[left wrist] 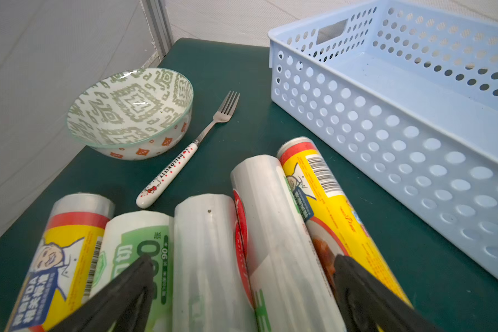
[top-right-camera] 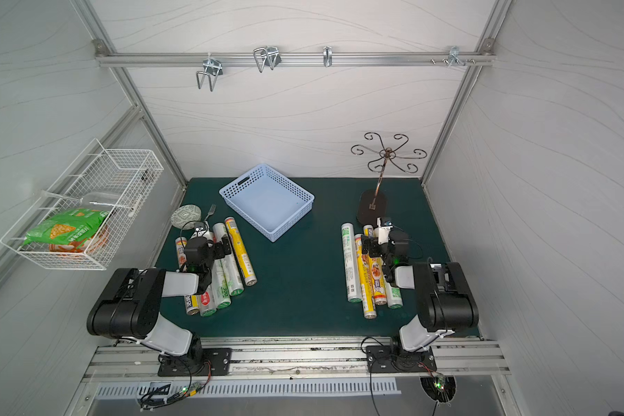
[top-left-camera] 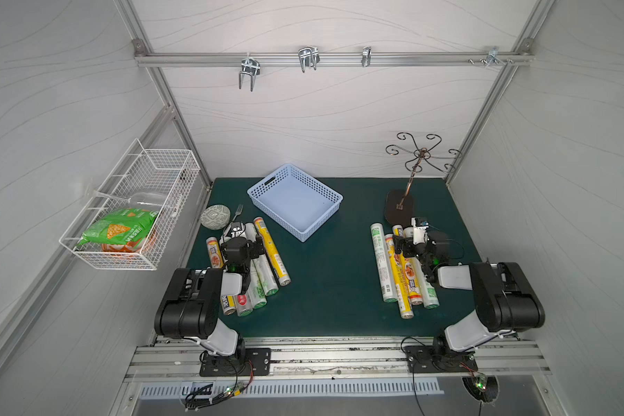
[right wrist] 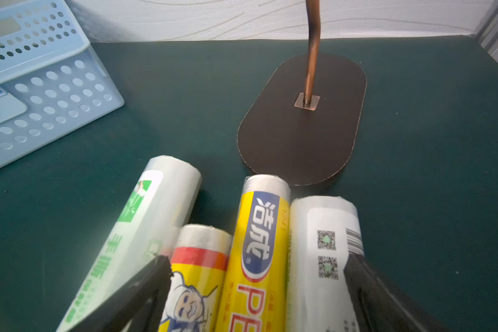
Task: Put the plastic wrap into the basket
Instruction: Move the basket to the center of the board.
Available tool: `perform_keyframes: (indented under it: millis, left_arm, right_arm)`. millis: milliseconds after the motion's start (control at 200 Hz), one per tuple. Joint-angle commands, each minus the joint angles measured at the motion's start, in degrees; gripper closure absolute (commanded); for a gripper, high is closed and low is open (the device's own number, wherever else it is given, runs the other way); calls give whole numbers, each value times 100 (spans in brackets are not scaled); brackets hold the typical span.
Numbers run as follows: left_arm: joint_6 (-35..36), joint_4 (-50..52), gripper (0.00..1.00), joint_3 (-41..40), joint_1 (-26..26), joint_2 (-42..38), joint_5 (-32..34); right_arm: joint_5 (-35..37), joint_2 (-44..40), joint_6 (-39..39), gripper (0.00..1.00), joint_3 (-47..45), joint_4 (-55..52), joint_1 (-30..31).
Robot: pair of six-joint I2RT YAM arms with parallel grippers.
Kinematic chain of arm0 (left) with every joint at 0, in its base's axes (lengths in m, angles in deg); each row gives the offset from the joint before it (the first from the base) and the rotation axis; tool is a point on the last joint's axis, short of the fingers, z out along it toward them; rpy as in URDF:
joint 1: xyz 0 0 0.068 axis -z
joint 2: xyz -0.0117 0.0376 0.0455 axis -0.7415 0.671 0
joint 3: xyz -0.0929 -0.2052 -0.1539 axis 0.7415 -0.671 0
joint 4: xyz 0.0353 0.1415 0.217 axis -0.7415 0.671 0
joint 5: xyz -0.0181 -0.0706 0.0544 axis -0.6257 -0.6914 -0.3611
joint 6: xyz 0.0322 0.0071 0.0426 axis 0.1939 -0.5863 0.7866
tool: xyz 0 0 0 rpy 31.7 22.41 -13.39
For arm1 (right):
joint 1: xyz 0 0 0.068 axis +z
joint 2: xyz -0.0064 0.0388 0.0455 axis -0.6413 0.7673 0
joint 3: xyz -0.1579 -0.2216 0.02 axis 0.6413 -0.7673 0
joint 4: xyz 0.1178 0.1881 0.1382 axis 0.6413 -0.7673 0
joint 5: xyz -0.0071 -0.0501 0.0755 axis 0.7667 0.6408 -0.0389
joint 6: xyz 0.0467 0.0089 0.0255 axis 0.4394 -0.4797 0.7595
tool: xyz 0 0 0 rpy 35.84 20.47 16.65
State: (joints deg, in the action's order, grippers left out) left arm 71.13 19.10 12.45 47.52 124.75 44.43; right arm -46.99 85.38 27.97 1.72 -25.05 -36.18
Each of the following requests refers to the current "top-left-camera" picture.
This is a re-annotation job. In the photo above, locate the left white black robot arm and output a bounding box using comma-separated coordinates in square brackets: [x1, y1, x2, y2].
[154, 222, 265, 364]

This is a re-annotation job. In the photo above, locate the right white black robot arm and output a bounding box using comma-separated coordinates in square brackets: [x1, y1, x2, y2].
[393, 218, 545, 358]

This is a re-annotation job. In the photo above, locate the black fork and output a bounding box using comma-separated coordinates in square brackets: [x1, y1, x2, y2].
[232, 204, 244, 223]

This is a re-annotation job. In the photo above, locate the white green long wrap roll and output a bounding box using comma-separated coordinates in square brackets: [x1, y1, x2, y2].
[370, 223, 397, 303]

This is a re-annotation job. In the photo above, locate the light blue perforated plastic basket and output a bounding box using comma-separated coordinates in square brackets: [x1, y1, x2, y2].
[247, 164, 343, 243]

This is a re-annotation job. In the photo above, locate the bronze jewelry stand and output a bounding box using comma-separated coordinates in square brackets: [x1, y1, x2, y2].
[384, 132, 463, 226]

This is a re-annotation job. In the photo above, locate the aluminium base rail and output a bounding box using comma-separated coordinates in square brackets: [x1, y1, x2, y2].
[123, 336, 552, 382]

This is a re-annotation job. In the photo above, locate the long yellow plastic wrap roll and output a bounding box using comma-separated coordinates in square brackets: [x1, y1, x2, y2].
[253, 217, 291, 286]

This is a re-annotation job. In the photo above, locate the white wire wall basket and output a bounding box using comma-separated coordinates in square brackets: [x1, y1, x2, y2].
[59, 140, 199, 270]

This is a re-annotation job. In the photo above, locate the short yellow orange wrap roll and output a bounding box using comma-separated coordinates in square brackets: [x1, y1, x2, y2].
[392, 225, 423, 310]

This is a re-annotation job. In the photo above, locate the grey patterned round bowl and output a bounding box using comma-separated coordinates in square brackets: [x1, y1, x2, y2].
[200, 205, 231, 231]

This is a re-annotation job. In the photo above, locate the small metal hook bracket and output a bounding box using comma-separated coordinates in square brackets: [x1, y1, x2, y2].
[468, 47, 515, 69]

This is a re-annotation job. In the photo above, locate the green snack bag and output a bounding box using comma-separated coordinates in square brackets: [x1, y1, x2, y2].
[76, 208, 159, 246]

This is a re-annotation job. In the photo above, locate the single metal hook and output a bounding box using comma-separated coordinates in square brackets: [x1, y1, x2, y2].
[362, 46, 372, 68]

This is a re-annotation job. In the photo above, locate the double metal hook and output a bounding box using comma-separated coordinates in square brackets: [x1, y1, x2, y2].
[239, 57, 261, 92]
[297, 46, 320, 73]

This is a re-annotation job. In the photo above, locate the aluminium top rail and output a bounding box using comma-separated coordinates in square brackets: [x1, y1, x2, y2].
[135, 50, 535, 69]

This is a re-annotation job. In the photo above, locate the clear plastic item in basket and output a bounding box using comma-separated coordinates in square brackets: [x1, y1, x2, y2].
[90, 190, 182, 218]

